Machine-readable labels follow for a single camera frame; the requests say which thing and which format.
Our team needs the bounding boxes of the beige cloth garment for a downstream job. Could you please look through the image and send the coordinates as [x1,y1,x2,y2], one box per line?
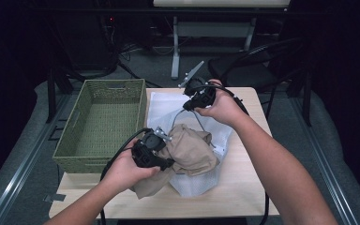
[130,123,221,200]

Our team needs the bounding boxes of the dark equipment with red light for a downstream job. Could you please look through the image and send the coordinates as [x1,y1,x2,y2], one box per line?
[55,12,120,71]

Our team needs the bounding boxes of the person's left hand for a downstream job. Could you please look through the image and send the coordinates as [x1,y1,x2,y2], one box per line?
[101,138,162,195]

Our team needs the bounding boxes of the white mesh laundry bag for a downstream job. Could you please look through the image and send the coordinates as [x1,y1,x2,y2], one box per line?
[146,91,234,199]

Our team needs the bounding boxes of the right hand-held gripper cable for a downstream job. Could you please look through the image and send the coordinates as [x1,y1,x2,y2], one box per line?
[195,83,270,225]

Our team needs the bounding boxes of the hand-held gripper cable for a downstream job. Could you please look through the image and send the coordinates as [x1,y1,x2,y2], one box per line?
[195,83,270,225]
[98,127,153,225]

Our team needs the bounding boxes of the green woven basket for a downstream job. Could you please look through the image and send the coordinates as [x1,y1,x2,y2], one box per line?
[52,78,148,174]

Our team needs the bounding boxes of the grey metal bracket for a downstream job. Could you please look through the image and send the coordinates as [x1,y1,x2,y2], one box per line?
[43,193,67,203]

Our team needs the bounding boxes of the black chair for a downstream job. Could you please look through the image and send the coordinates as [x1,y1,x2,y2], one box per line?
[207,37,305,92]

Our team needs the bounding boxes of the left hand-held gripper cable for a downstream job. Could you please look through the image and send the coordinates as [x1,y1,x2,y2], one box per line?
[98,127,153,225]

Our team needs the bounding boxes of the black metal stand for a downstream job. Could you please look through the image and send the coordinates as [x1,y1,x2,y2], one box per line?
[285,68,313,128]
[45,62,76,125]

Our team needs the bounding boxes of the bundle of black floor cables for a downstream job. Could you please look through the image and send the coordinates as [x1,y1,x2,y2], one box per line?
[99,15,164,89]

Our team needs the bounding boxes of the person's right hand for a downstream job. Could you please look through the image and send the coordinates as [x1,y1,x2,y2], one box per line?
[195,79,248,128]

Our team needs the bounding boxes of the white desk with metal legs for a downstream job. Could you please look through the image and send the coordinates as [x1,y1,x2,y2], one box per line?
[152,0,293,81]

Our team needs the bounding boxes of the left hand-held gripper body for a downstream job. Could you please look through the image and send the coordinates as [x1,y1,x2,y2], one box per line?
[130,126,173,170]

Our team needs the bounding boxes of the aluminium floor rail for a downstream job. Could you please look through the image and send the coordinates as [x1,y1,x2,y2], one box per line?
[0,93,73,225]
[289,96,360,225]

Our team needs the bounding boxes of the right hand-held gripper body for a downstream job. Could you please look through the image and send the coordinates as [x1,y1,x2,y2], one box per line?
[177,60,218,110]

